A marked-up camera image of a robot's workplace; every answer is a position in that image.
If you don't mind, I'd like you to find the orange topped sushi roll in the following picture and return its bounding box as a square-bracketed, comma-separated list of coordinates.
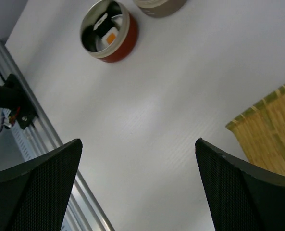
[101, 27, 119, 47]

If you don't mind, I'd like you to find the metal round tin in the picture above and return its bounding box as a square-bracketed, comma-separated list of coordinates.
[80, 0, 139, 63]
[133, 0, 187, 18]

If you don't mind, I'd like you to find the bamboo woven tray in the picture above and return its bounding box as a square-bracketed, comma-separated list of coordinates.
[225, 84, 285, 176]

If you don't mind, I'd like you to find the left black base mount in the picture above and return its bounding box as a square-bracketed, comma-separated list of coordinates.
[0, 74, 37, 129]

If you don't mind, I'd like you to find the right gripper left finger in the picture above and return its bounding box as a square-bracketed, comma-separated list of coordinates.
[0, 139, 82, 231]

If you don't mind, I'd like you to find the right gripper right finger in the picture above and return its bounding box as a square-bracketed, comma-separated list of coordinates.
[195, 138, 285, 231]

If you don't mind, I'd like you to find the aluminium mounting rail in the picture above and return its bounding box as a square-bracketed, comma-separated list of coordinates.
[0, 40, 114, 231]

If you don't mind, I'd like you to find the near metal round tin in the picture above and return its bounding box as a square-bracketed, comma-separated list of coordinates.
[80, 0, 139, 63]

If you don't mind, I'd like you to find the far metal round tin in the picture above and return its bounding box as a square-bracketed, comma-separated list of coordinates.
[133, 0, 187, 18]

